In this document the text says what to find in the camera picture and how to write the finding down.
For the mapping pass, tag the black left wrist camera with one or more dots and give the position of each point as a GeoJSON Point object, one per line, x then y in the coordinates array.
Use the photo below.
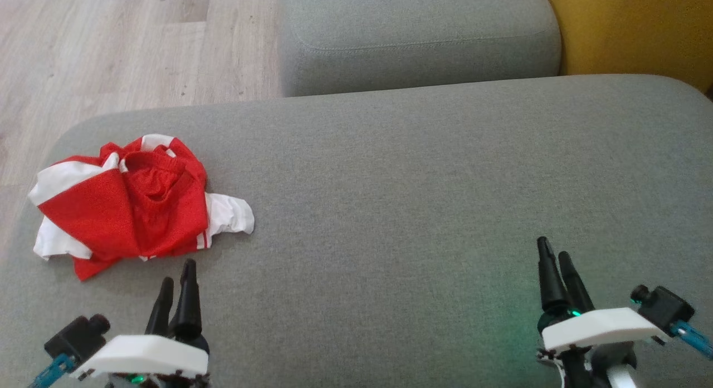
{"type": "Point", "coordinates": [75, 338]}

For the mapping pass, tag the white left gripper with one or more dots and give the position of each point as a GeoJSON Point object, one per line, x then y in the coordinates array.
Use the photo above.
{"type": "Point", "coordinates": [150, 354]}

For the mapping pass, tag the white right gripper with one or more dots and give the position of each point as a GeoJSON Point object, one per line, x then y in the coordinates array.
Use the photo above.
{"type": "Point", "coordinates": [601, 328]}

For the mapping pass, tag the yellow cushion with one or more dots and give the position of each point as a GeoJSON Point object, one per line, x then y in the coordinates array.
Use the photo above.
{"type": "Point", "coordinates": [640, 26]}

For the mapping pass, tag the blue camera connector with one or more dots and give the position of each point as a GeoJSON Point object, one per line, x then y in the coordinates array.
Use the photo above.
{"type": "Point", "coordinates": [50, 372]}
{"type": "Point", "coordinates": [693, 339]}

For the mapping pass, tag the red basketball jersey white sleeves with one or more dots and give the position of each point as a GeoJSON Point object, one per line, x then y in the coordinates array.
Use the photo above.
{"type": "Point", "coordinates": [89, 221]}

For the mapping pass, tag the blue right camera connector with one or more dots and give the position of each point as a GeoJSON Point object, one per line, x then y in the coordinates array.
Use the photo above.
{"type": "Point", "coordinates": [693, 339]}

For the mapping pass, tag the large grey sofa seat cushion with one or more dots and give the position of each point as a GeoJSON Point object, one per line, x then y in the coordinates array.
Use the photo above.
{"type": "Point", "coordinates": [390, 210]}

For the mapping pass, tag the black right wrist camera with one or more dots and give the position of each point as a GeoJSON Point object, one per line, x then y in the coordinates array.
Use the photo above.
{"type": "Point", "coordinates": [665, 307]}

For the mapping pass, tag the blue left camera connector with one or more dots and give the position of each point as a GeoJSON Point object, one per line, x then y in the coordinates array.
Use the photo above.
{"type": "Point", "coordinates": [50, 372]}

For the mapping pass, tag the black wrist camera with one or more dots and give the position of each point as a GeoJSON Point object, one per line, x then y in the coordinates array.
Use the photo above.
{"type": "Point", "coordinates": [75, 338]}
{"type": "Point", "coordinates": [665, 307]}

